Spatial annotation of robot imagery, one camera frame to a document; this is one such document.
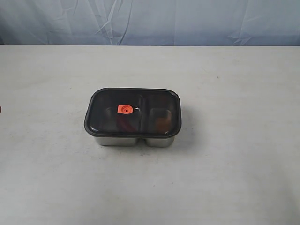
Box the dark transparent box lid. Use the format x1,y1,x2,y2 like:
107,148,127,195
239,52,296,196
84,88,182,138

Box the red toy sausage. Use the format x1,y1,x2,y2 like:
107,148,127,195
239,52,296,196
116,115,135,132

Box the yellow toy cheese wedge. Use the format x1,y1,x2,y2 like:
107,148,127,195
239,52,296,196
155,111,172,134

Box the stainless steel lunch box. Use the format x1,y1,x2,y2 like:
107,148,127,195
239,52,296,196
94,136,175,148

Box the blue-grey backdrop cloth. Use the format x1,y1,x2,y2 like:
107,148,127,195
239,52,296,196
0,0,300,46

